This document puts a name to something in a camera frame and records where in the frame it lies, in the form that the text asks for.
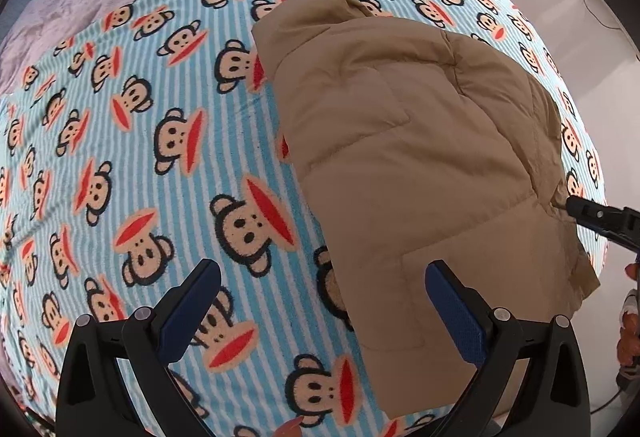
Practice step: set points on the tan puffer jacket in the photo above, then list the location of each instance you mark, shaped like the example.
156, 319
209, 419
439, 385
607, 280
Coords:
410, 132

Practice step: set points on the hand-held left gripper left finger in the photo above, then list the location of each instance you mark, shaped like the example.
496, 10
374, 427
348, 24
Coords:
187, 312

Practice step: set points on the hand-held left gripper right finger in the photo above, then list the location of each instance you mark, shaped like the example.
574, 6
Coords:
455, 317

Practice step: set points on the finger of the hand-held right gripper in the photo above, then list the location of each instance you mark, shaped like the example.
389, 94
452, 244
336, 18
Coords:
600, 219

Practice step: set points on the striped monkey print blanket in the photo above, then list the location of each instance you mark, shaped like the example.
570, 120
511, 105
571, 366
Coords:
165, 157

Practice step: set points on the pale mauve bedspread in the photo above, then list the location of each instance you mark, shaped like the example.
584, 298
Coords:
65, 12

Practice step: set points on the person's right hand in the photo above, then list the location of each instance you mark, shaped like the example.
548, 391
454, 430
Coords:
630, 337

